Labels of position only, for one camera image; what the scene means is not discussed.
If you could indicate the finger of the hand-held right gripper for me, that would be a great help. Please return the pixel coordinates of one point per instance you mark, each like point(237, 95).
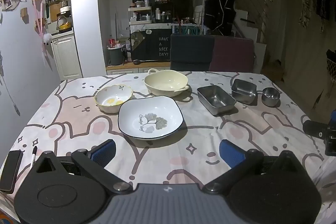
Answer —
point(313, 128)
point(334, 119)

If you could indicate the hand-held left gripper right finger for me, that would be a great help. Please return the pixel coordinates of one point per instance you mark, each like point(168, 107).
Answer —
point(231, 153)

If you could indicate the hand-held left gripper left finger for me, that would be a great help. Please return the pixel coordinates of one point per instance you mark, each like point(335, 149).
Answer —
point(103, 153)

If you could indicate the small floral bowl yellow rim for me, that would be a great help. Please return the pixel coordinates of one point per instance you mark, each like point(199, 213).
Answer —
point(105, 108)

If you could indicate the round steel bowl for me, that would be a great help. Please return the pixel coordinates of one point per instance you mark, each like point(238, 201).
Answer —
point(270, 98)

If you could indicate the rectangular steel container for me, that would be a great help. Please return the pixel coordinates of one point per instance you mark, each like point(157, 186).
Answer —
point(216, 99)

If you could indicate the white square plate leaf print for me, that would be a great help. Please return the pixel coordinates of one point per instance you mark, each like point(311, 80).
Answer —
point(147, 111)

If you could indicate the square steel container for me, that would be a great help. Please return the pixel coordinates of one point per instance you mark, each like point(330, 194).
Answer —
point(242, 88)

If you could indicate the net basket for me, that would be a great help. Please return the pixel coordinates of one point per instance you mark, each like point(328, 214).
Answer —
point(331, 66)

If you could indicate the bear printed tablecloth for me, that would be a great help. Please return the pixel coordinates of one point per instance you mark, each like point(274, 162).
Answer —
point(157, 161)

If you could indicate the cardboard box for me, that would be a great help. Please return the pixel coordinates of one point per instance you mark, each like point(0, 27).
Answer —
point(276, 70)

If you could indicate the black marker pen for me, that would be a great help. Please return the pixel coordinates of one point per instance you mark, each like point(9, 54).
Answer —
point(33, 157)

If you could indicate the low wooden drawer cabinet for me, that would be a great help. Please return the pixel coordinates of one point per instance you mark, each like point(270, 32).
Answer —
point(136, 69)

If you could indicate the black smartphone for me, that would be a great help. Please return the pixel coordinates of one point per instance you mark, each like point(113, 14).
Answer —
point(10, 171)

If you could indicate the grey trash bin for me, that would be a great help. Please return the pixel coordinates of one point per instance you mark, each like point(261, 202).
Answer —
point(116, 56)

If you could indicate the maroon chair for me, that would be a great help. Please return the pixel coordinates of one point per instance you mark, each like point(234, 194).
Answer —
point(233, 54)

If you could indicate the white kitchen base cabinet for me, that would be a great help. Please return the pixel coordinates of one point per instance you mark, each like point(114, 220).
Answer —
point(65, 58)

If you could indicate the dark blue chair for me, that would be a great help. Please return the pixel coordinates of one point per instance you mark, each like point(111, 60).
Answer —
point(191, 53)

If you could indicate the black printed cabinet curtain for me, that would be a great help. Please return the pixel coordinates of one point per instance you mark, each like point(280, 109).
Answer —
point(152, 45)

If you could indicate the white fluffy ornament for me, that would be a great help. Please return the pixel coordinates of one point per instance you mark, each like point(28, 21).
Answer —
point(47, 39)

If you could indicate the plate sign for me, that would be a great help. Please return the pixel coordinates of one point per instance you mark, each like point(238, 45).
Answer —
point(186, 30)

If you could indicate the yellow pot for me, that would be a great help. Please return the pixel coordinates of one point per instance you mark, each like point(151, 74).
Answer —
point(64, 27)

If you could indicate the white shelf rack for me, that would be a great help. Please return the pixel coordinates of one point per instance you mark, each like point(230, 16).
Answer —
point(140, 15)

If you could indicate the pink ribbon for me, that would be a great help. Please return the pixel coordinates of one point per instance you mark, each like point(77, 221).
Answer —
point(42, 24)

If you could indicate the black jacket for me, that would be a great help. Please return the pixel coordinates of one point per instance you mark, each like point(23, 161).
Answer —
point(219, 8)

